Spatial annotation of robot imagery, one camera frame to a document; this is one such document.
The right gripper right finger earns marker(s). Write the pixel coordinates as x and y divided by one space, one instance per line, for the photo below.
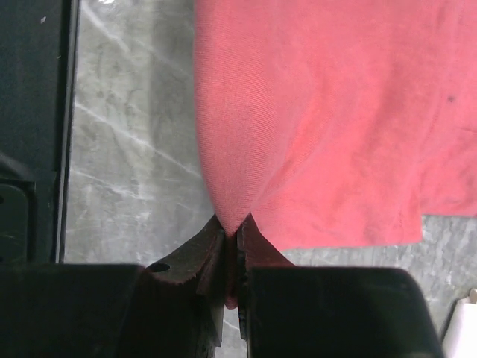
299 311

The black base beam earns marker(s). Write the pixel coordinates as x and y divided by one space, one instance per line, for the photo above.
38 63

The salmon pink t shirt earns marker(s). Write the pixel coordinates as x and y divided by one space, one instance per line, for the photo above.
336 123

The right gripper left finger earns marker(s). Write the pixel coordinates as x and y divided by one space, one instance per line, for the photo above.
171 308

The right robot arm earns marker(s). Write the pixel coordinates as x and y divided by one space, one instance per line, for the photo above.
460 328

